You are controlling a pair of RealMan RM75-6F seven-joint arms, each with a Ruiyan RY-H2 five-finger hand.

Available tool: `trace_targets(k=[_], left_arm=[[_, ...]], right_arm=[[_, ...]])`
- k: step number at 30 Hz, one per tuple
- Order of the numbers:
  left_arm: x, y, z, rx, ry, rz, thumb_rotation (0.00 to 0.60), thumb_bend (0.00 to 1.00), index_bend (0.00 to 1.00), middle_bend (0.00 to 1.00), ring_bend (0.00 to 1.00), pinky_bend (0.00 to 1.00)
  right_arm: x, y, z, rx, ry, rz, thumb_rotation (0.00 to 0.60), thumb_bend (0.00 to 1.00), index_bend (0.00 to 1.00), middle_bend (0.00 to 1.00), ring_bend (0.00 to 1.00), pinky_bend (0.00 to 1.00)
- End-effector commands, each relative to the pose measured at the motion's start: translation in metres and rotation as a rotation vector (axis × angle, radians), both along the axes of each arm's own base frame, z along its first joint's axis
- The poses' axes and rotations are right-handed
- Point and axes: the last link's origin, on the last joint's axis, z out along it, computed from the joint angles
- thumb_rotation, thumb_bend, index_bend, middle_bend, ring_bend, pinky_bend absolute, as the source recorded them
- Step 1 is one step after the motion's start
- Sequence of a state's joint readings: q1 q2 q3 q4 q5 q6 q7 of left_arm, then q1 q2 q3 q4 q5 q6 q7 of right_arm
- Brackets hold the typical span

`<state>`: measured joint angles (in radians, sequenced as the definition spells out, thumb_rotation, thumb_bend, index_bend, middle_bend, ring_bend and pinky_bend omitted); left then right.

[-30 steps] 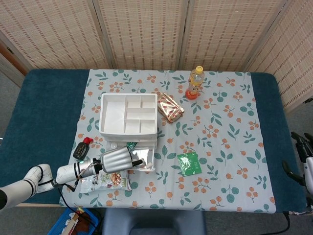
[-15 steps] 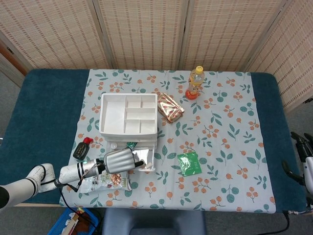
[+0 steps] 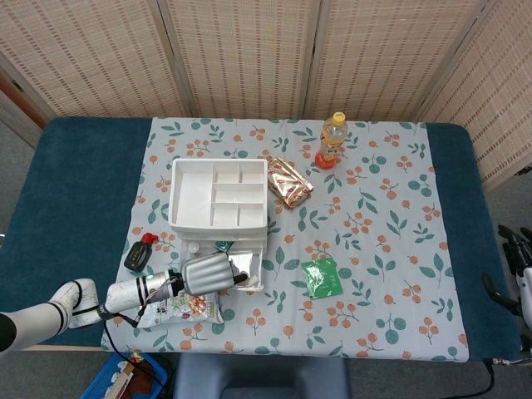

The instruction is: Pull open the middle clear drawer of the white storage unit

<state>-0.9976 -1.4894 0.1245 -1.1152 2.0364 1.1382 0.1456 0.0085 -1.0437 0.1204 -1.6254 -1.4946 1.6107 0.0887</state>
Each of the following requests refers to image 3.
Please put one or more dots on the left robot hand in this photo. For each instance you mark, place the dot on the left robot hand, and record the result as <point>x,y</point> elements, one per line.
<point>208,274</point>

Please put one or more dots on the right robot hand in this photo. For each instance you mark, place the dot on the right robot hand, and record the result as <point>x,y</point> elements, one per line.
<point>525,291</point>

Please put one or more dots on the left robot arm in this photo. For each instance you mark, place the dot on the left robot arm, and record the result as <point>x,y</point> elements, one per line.
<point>124,295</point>

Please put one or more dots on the white plastic drawer organizer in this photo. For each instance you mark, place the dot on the white plastic drawer organizer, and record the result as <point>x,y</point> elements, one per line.
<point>191,195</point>

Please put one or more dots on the small white bottle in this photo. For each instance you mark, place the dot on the small white bottle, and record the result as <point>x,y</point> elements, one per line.
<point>193,248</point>

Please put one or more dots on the small green packet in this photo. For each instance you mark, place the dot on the small green packet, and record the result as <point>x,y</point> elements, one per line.
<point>223,246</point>

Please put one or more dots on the white nut snack bag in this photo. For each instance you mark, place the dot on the white nut snack bag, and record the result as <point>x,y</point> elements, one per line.
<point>199,309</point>

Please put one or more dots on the small white cap piece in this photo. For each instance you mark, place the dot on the small white cap piece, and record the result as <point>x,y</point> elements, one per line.
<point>252,280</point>

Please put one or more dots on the black ink bottle red cap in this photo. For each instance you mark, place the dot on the black ink bottle red cap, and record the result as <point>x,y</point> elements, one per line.
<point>136,257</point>

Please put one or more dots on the blue-grey chair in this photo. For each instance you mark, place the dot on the blue-grey chair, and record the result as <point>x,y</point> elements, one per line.
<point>257,374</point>

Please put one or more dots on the green tea sachet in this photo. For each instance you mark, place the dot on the green tea sachet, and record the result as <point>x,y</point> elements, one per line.
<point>322,278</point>

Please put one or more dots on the gold foil snack packet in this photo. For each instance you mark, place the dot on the gold foil snack packet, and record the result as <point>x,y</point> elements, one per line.
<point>289,183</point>

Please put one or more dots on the blue plastic basket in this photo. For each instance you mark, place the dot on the blue plastic basket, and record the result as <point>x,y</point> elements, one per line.
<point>99,378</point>

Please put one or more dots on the teal blue table cover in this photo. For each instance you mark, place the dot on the teal blue table cover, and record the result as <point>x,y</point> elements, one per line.
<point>62,228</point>

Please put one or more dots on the floral leaf print tablecloth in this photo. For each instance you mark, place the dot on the floral leaf print tablecloth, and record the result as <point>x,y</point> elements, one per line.
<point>374,249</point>

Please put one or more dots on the orange iced tea bottle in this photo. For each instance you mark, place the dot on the orange iced tea bottle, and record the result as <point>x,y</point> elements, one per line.
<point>330,137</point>

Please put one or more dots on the woven bamboo folding screen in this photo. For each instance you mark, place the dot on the woven bamboo folding screen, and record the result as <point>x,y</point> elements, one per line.
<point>249,54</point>

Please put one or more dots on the brown wooden door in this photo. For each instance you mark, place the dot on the brown wooden door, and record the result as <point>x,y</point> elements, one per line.
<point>21,104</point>

